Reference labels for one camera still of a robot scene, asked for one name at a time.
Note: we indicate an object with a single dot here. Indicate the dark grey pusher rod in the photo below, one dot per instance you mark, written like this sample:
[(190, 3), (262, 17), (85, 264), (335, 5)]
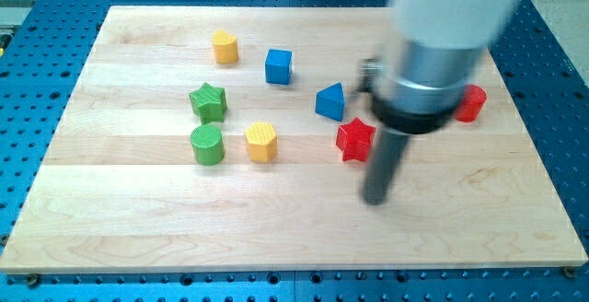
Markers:
[(383, 165)]

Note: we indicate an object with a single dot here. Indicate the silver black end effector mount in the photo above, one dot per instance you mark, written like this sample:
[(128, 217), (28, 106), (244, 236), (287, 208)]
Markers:
[(416, 87)]

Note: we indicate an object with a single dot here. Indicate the red star block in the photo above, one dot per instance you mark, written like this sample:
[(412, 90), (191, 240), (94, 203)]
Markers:
[(355, 140)]

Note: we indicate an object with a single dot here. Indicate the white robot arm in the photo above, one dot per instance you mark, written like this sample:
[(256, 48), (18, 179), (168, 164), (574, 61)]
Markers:
[(449, 22)]

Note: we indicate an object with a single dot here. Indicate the green star block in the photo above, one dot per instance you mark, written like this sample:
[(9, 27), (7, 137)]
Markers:
[(209, 103)]

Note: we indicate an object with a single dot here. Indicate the red cylinder block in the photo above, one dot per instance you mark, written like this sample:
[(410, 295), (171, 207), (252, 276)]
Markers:
[(471, 105)]

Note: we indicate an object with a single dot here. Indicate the blue triangle block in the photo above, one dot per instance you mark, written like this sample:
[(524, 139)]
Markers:
[(330, 102)]

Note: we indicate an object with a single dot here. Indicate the yellow hexagon block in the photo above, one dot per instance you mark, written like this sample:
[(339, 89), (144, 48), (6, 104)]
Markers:
[(261, 142)]

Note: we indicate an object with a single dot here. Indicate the blue cube block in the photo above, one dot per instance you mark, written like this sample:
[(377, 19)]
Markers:
[(278, 67)]

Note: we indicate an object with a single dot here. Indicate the green cylinder block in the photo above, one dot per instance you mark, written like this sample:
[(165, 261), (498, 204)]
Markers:
[(207, 144)]

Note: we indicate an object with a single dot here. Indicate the yellow heart block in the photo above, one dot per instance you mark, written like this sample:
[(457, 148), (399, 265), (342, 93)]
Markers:
[(225, 47)]

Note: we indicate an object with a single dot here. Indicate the light wooden board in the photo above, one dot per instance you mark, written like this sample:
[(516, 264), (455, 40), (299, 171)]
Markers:
[(120, 191)]

